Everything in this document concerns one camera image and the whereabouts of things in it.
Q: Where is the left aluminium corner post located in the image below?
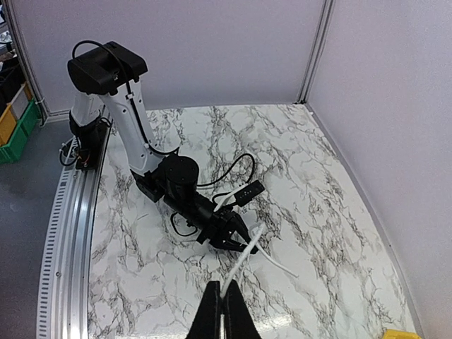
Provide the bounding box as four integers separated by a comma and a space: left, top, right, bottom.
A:
296, 0, 335, 105

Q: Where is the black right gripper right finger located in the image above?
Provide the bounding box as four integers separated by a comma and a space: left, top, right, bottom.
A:
224, 281, 261, 339

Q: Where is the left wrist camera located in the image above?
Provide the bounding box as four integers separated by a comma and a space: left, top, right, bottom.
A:
213, 180, 265, 212

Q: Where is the aluminium front rail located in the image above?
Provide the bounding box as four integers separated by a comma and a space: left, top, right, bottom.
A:
35, 141, 110, 339

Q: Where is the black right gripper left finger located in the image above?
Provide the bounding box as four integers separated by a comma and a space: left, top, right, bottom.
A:
186, 281, 222, 339

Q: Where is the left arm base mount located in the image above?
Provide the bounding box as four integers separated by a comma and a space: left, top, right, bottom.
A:
59, 110, 112, 171

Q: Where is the yellow three-compartment bin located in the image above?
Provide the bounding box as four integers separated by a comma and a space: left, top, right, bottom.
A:
382, 329, 422, 339

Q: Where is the green storage bin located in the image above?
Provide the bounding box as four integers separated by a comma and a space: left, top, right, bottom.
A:
1, 99, 41, 164

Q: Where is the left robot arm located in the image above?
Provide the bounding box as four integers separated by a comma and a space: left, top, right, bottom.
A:
67, 42, 264, 254

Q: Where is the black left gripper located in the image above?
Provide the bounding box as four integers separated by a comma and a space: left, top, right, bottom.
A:
164, 193, 249, 252

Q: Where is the yellow storage bin outside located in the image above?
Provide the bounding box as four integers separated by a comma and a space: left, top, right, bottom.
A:
0, 104, 16, 146

